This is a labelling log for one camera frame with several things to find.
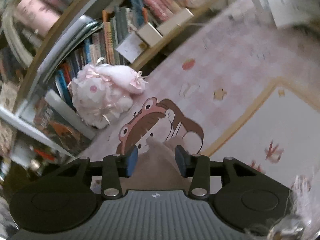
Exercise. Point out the white metal wooden bookshelf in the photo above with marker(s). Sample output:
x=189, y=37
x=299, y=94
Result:
x=72, y=27

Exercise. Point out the Harry Potter book box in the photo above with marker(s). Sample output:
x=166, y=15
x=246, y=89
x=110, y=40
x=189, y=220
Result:
x=54, y=118

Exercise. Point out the flat white box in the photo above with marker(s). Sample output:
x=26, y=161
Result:
x=175, y=21

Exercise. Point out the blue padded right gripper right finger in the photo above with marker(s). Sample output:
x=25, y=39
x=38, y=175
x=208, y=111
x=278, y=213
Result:
x=196, y=167

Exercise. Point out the cream pen holder box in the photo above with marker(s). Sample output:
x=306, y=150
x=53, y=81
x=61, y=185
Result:
x=149, y=34

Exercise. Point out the pink white plush bunny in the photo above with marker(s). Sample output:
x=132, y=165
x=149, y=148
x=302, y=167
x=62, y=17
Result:
x=102, y=92

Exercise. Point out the white box on shelf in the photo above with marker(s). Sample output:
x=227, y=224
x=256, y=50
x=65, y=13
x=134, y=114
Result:
x=131, y=47

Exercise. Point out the white paper sheet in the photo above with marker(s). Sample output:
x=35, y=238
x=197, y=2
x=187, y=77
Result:
x=288, y=13

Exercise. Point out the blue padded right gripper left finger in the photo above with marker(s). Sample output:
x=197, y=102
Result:
x=117, y=166

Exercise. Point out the lavender and beige sweater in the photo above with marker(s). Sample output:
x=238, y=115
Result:
x=156, y=169

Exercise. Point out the pink checkered cartoon desk mat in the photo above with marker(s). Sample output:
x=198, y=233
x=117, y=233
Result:
x=237, y=92

